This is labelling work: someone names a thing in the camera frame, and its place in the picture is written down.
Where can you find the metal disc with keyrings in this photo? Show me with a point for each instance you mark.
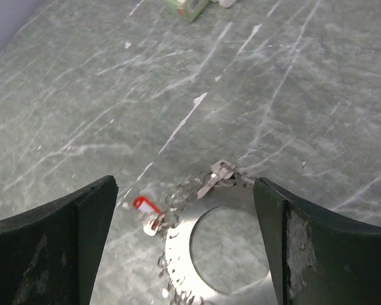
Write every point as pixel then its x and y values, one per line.
pixel 214 252

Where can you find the white staple box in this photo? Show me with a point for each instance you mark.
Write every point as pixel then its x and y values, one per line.
pixel 186 9

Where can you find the white stapler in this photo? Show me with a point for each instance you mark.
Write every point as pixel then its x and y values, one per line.
pixel 226 3

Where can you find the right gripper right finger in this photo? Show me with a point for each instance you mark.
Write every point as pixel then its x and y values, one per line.
pixel 317 256

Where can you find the key with red tag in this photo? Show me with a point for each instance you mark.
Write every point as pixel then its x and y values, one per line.
pixel 152 218

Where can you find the key with black tag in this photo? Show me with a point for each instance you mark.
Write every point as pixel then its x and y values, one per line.
pixel 220 171

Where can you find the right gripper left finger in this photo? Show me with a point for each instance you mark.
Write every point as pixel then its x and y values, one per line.
pixel 51 254

